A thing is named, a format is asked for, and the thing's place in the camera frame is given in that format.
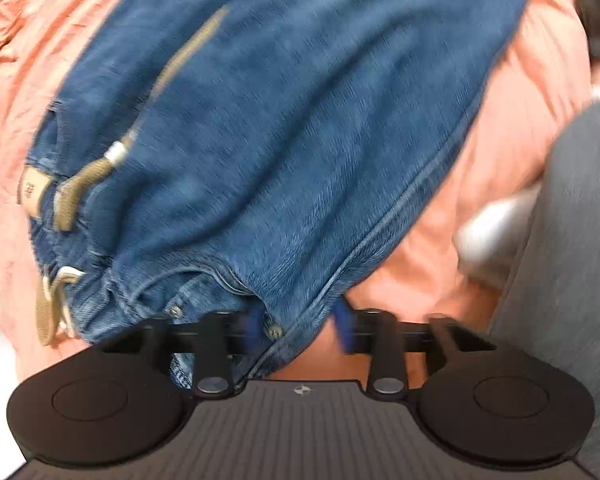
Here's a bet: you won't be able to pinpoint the white sock foot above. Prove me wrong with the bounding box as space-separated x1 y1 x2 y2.
453 183 542 281

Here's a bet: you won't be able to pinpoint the blue denim jeans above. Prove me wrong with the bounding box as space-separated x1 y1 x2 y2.
19 0 527 382

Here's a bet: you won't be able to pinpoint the orange bed duvet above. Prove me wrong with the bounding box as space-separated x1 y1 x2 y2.
0 0 592 378

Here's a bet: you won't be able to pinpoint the grey trouser leg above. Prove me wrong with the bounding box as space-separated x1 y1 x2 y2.
491 102 600 478

